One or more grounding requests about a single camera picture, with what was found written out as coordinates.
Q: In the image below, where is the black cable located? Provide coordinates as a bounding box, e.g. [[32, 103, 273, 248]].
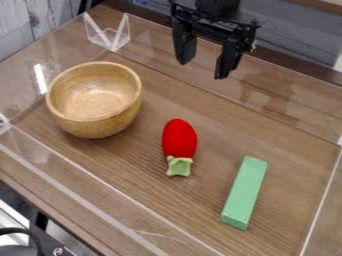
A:
[[0, 227, 44, 256]]

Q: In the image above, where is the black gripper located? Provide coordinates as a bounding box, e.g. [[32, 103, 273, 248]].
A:
[[168, 0, 260, 79]]

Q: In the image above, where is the clear acrylic corner bracket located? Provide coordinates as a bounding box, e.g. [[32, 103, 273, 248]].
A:
[[82, 13, 130, 52]]

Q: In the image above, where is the clear acrylic tray wall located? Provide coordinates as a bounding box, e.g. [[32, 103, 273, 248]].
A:
[[0, 114, 223, 256]]

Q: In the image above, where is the green rectangular block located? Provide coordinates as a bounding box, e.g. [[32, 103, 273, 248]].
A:
[[220, 156, 268, 231]]

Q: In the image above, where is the brown wooden bowl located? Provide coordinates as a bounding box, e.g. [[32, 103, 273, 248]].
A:
[[45, 61, 143, 139]]

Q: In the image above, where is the red plush strawberry toy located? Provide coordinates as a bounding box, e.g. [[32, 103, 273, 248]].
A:
[[161, 119, 197, 177]]

